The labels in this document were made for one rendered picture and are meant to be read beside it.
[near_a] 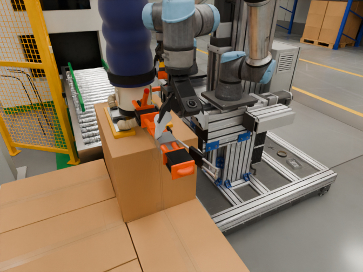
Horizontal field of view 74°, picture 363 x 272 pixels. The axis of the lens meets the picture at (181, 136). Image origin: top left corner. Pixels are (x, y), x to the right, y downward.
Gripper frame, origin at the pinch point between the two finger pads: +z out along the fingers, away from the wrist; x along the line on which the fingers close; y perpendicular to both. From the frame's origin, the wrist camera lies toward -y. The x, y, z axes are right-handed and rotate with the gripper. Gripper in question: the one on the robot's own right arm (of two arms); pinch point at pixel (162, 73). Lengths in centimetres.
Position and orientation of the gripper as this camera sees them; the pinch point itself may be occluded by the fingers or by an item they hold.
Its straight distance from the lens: 160.5
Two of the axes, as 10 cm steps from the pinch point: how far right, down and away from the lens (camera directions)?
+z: 0.0, 8.6, 5.0
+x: 9.2, -2.0, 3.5
